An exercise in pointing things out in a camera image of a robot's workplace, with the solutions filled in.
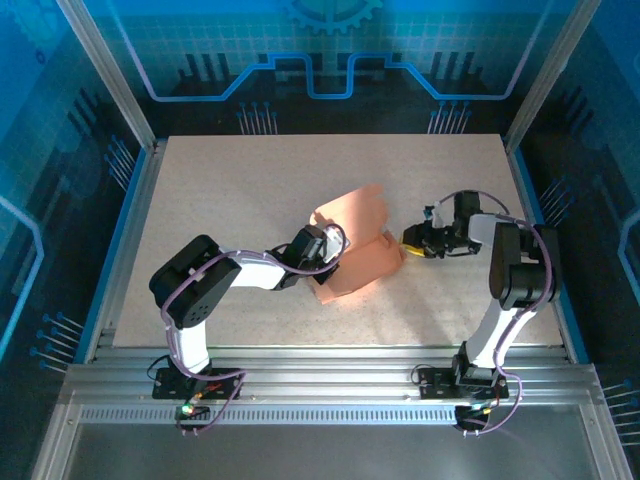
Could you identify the brown cardboard paper box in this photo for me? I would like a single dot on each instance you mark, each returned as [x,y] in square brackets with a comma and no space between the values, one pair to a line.
[365,270]

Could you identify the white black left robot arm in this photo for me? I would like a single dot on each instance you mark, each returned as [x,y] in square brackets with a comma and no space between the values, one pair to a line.
[200,295]

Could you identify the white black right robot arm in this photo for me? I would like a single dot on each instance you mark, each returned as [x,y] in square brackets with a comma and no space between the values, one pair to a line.
[505,265]

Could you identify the aluminium extrusion crossbeam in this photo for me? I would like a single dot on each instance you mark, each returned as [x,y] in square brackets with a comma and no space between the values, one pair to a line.
[325,375]

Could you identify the blue side strip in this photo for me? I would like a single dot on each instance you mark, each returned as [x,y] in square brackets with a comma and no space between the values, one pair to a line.
[580,352]
[86,345]

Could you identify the small LED circuit board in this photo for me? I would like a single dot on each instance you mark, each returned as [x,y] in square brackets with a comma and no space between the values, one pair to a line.
[189,411]
[475,411]

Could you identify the grey metal panel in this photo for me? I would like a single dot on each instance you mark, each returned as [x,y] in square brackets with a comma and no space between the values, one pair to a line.
[325,455]

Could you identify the aluminium side rail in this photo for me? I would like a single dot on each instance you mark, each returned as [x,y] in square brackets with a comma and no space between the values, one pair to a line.
[127,250]
[514,170]

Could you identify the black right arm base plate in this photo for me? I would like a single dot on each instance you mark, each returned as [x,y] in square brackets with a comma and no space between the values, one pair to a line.
[435,385]

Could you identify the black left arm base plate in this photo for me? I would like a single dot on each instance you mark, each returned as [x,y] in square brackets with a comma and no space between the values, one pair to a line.
[170,387]

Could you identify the aluminium frame post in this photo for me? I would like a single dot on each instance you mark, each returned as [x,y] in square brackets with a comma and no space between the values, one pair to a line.
[550,75]
[107,75]

